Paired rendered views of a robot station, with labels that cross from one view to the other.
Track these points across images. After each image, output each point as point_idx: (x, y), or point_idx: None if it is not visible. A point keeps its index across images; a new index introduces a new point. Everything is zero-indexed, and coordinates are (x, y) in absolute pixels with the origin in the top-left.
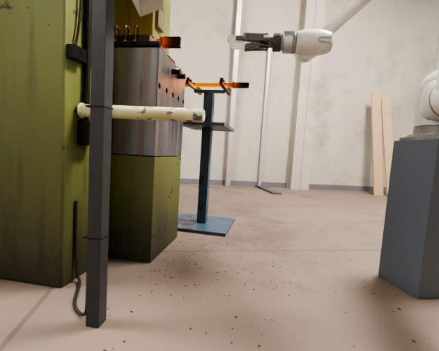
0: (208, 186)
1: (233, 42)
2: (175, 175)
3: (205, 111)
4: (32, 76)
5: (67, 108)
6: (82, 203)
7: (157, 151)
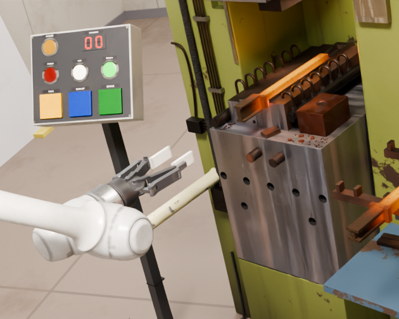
0: None
1: (185, 154)
2: (322, 312)
3: None
4: None
5: (205, 170)
6: None
7: (241, 254)
